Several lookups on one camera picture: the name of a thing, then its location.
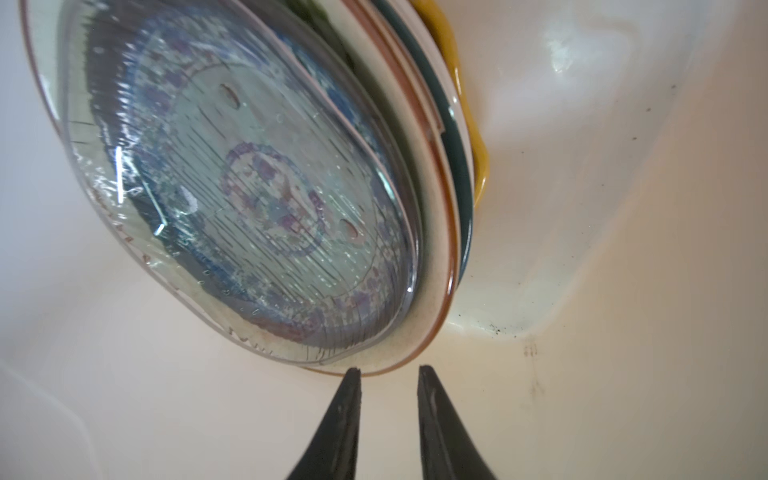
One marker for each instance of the white plastic bin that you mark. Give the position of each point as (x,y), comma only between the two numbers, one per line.
(612,323)

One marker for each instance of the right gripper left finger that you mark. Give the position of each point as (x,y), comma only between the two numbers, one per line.
(332,452)

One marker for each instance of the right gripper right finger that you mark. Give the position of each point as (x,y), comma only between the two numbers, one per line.
(447,451)

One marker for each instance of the large dark-rimmed lettered plate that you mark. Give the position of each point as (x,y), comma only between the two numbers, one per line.
(415,24)

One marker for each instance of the smoky translucent glass plate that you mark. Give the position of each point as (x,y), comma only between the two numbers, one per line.
(240,180)

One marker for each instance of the yellow dotted scalloped plate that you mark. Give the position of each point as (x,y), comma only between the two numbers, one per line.
(442,33)

